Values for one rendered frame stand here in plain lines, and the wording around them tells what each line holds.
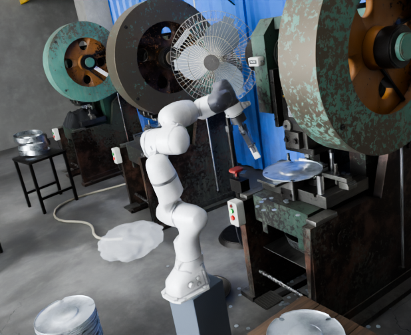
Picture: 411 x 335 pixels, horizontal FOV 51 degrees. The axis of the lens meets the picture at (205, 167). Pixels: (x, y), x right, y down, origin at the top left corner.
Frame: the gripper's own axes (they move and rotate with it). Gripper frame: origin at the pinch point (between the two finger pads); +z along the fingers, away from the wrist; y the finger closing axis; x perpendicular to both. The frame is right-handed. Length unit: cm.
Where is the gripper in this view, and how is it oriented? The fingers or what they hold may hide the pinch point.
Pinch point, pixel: (255, 151)
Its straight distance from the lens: 211.8
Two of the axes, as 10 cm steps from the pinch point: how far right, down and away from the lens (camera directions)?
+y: -1.4, 3.3, -9.3
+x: 8.8, -4.0, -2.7
